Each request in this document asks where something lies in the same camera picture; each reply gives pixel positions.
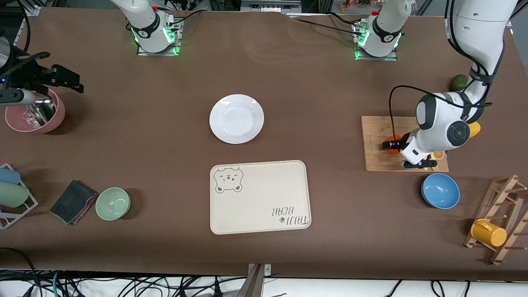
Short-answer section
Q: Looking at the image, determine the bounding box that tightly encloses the black base cable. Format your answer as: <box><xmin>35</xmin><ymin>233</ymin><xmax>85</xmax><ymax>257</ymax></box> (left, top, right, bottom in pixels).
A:
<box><xmin>167</xmin><ymin>10</ymin><xmax>203</xmax><ymax>28</ymax></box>
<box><xmin>289</xmin><ymin>14</ymin><xmax>364</xmax><ymax>36</ymax></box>

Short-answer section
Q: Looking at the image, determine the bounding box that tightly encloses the blue bowl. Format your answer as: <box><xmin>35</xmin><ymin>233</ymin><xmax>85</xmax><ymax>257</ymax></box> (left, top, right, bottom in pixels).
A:
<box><xmin>421</xmin><ymin>173</ymin><xmax>461</xmax><ymax>210</ymax></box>

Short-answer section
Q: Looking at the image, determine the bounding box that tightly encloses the pale green bowl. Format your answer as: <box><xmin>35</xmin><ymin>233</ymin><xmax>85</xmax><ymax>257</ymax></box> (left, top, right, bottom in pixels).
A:
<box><xmin>95</xmin><ymin>187</ymin><xmax>131</xmax><ymax>221</ymax></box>

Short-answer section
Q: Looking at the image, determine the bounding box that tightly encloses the wooden cutting board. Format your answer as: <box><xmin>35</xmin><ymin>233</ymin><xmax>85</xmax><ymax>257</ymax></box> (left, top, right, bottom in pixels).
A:
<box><xmin>361</xmin><ymin>116</ymin><xmax>449</xmax><ymax>172</ymax></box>

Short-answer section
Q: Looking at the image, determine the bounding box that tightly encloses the wooden peg drying rack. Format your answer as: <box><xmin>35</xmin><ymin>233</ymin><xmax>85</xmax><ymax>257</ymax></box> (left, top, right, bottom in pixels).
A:
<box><xmin>464</xmin><ymin>174</ymin><xmax>528</xmax><ymax>265</ymax></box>

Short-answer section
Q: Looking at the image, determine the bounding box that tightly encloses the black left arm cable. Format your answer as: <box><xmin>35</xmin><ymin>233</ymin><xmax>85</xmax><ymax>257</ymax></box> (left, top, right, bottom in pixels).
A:
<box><xmin>389</xmin><ymin>85</ymin><xmax>467</xmax><ymax>143</ymax></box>

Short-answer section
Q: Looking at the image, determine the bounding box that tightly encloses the pale green cup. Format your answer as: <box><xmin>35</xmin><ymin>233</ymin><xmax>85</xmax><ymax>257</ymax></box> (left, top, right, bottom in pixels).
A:
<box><xmin>0</xmin><ymin>182</ymin><xmax>30</xmax><ymax>208</ymax></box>

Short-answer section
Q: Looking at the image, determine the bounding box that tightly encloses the cream tray with bear print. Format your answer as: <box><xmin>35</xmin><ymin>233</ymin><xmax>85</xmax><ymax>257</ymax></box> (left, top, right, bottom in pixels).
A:
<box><xmin>210</xmin><ymin>160</ymin><xmax>312</xmax><ymax>235</ymax></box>

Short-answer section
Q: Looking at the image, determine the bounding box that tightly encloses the dark green lime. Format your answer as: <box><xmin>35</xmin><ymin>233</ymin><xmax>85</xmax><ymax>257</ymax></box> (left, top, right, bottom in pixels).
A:
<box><xmin>450</xmin><ymin>74</ymin><xmax>469</xmax><ymax>92</ymax></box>

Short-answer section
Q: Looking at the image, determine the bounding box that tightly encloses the yellow mug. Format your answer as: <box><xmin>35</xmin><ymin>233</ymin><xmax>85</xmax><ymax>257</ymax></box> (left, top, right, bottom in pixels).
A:
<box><xmin>471</xmin><ymin>219</ymin><xmax>507</xmax><ymax>247</ymax></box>

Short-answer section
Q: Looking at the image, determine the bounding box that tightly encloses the white round plate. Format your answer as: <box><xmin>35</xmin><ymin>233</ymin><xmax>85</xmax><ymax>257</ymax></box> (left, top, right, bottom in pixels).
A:
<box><xmin>209</xmin><ymin>94</ymin><xmax>265</xmax><ymax>144</ymax></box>

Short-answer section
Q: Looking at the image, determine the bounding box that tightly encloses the metal mount bracket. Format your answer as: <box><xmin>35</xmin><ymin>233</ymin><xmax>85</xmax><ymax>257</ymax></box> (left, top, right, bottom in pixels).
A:
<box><xmin>247</xmin><ymin>263</ymin><xmax>272</xmax><ymax>297</ymax></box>

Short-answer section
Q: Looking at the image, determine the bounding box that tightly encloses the metal ladle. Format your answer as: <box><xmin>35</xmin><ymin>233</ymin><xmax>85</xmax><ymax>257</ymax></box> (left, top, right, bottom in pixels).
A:
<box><xmin>25</xmin><ymin>93</ymin><xmax>57</xmax><ymax>125</ymax></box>

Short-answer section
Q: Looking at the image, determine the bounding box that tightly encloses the blue cup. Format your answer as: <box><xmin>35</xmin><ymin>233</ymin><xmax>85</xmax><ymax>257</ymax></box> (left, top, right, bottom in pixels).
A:
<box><xmin>0</xmin><ymin>167</ymin><xmax>21</xmax><ymax>185</ymax></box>

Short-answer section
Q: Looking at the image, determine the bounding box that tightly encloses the dark grey folded cloth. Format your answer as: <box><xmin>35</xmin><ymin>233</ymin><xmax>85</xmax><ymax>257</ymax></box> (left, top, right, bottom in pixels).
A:
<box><xmin>49</xmin><ymin>179</ymin><xmax>98</xmax><ymax>226</ymax></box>

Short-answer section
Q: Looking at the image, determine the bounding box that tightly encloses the pink bowl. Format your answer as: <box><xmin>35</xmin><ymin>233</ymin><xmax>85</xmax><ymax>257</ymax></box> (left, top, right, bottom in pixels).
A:
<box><xmin>5</xmin><ymin>89</ymin><xmax>66</xmax><ymax>134</ymax></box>

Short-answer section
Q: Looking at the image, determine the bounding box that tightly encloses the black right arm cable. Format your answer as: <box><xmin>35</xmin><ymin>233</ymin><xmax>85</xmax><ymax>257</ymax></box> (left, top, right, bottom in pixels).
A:
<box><xmin>16</xmin><ymin>0</ymin><xmax>32</xmax><ymax>54</ymax></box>

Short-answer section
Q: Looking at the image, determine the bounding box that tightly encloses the white wire cup rack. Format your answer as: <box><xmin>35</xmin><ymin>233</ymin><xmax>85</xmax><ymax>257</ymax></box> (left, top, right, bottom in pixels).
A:
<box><xmin>0</xmin><ymin>163</ymin><xmax>38</xmax><ymax>230</ymax></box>

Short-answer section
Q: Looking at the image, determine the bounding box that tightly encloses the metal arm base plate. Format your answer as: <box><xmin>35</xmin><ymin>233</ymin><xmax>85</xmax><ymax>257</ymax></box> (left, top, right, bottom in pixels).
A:
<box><xmin>355</xmin><ymin>23</ymin><xmax>399</xmax><ymax>61</ymax></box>
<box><xmin>137</xmin><ymin>17</ymin><xmax>183</xmax><ymax>57</ymax></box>

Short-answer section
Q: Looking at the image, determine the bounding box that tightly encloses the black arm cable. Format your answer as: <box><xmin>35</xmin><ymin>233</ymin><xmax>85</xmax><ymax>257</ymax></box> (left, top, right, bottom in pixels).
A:
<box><xmin>16</xmin><ymin>0</ymin><xmax>32</xmax><ymax>54</ymax></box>
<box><xmin>389</xmin><ymin>85</ymin><xmax>467</xmax><ymax>143</ymax></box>

